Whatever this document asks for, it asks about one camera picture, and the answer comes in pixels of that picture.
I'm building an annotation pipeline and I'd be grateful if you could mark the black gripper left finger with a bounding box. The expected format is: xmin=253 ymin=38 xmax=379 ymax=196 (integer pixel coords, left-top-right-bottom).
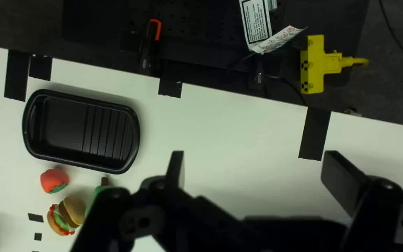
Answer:
xmin=163 ymin=150 xmax=186 ymax=191

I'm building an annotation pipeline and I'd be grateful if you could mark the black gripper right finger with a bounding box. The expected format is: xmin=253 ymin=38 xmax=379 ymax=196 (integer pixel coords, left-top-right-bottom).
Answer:
xmin=321 ymin=150 xmax=371 ymax=222

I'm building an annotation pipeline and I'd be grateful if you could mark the sandwich burger plush toy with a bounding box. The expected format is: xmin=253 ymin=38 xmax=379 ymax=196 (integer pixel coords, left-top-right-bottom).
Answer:
xmin=46 ymin=195 xmax=88 ymax=238

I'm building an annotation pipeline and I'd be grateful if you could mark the red strawberry plush toy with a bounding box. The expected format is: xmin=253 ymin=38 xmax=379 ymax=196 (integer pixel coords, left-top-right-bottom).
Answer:
xmin=39 ymin=168 xmax=72 ymax=195

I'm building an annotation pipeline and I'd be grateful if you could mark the black plastic tray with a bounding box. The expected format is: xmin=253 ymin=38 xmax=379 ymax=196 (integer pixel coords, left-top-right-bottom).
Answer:
xmin=21 ymin=89 xmax=142 ymax=175

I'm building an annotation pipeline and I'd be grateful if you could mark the yellow clamp block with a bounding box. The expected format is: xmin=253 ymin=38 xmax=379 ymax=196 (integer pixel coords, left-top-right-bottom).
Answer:
xmin=300 ymin=34 xmax=371 ymax=97

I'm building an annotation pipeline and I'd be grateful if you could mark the black mounting platform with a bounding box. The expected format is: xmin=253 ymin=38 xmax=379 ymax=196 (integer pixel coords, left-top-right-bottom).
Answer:
xmin=60 ymin=0 xmax=371 ymax=103

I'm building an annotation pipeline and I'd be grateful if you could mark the white paper tag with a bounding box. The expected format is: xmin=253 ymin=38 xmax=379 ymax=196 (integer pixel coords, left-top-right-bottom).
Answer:
xmin=248 ymin=24 xmax=307 ymax=56

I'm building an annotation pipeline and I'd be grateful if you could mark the white printed label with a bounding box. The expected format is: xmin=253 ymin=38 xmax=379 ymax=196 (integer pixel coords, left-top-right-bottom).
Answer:
xmin=238 ymin=0 xmax=274 ymax=47

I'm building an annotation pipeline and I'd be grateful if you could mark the orange handled black tool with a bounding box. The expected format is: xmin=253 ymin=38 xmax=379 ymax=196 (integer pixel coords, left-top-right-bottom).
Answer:
xmin=137 ymin=19 xmax=164 ymax=73

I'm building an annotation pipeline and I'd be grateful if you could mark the black floor cable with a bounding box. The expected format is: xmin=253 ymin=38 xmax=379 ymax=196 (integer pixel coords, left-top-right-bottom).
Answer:
xmin=377 ymin=0 xmax=403 ymax=68

